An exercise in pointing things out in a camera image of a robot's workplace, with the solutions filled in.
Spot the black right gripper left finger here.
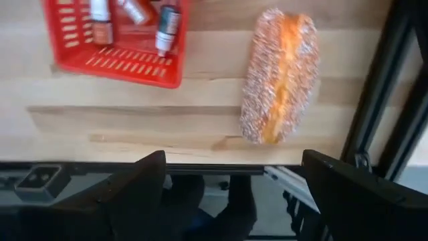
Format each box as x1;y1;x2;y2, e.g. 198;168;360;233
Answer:
96;149;168;241

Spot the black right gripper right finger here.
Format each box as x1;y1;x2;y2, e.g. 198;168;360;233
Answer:
302;149;428;241

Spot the person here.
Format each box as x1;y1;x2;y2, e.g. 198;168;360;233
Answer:
156;173;259;241

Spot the red plastic mesh basket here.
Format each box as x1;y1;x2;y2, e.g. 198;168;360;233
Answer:
41;0;191;90

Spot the long orange sugared bread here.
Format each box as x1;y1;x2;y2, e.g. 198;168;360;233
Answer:
238;8;320;146

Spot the grey aluminium rail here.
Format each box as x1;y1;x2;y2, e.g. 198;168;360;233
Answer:
263;165;320;214

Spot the black table-level camera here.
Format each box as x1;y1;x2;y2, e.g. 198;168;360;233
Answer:
14;163;72;204

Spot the black aluminium table frame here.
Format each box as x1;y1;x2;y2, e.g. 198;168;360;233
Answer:
0;0;428;183

